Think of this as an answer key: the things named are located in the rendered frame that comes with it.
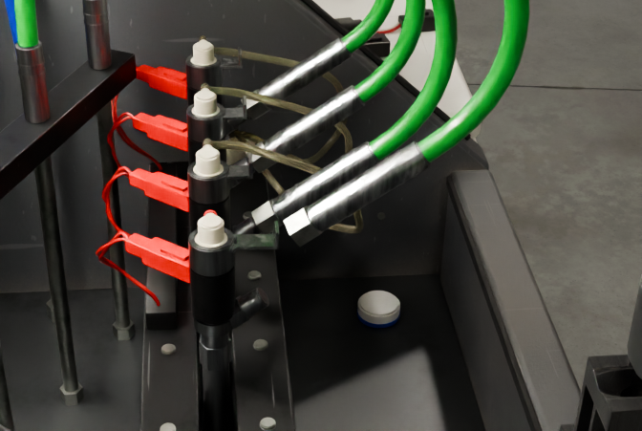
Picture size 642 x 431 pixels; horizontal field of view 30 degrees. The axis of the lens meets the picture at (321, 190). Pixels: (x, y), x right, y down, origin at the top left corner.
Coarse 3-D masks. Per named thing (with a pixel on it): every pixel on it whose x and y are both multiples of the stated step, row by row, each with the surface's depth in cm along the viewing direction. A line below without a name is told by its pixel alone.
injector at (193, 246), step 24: (192, 240) 73; (192, 264) 74; (216, 264) 73; (192, 288) 75; (216, 288) 74; (192, 312) 76; (216, 312) 75; (240, 312) 76; (216, 336) 76; (216, 360) 78; (216, 384) 79; (216, 408) 80
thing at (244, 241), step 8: (240, 240) 74; (248, 240) 74; (256, 240) 74; (264, 240) 74; (272, 240) 74; (232, 248) 73; (240, 248) 73; (248, 248) 73; (256, 248) 73; (264, 248) 74; (272, 248) 74
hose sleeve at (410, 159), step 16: (416, 144) 71; (384, 160) 72; (400, 160) 71; (416, 160) 71; (368, 176) 72; (384, 176) 71; (400, 176) 71; (336, 192) 72; (352, 192) 72; (368, 192) 72; (384, 192) 72; (320, 208) 72; (336, 208) 72; (352, 208) 72; (320, 224) 73
